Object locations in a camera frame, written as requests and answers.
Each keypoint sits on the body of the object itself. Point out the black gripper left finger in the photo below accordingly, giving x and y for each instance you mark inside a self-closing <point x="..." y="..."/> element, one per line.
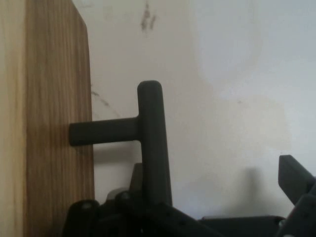
<point x="118" y="217"/>

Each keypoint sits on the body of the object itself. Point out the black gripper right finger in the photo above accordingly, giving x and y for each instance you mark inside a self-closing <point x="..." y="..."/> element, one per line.
<point x="298" y="187"/>

